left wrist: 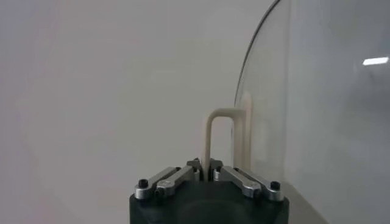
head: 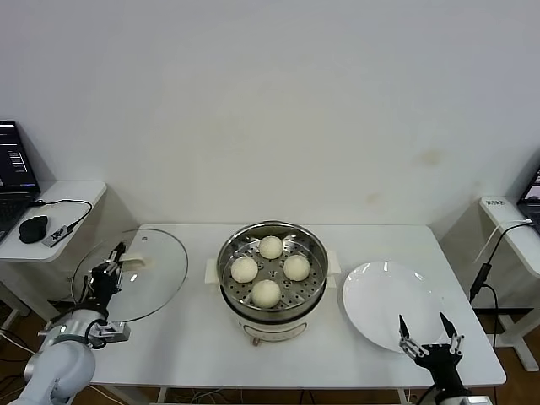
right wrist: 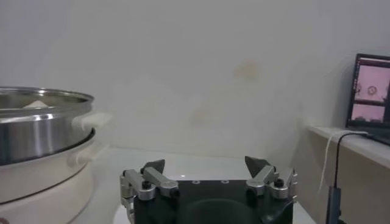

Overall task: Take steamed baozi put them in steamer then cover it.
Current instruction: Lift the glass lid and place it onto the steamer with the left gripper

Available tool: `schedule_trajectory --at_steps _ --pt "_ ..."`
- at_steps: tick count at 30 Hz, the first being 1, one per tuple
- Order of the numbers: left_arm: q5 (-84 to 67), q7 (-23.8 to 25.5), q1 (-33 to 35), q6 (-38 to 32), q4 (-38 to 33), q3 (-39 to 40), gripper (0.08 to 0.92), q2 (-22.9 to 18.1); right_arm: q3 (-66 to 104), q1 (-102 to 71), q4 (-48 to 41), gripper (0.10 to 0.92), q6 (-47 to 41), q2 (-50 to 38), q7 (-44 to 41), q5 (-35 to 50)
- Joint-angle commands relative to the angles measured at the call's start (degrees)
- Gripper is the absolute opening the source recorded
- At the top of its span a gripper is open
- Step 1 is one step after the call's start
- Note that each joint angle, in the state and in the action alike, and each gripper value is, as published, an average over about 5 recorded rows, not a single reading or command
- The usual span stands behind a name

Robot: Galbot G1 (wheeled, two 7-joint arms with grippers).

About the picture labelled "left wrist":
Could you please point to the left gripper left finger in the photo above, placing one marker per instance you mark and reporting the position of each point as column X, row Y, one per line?
column 173, row 181

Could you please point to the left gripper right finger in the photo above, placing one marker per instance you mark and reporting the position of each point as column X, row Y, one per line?
column 243, row 182

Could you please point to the round glass pot lid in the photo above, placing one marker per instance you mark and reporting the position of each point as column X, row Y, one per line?
column 304, row 91

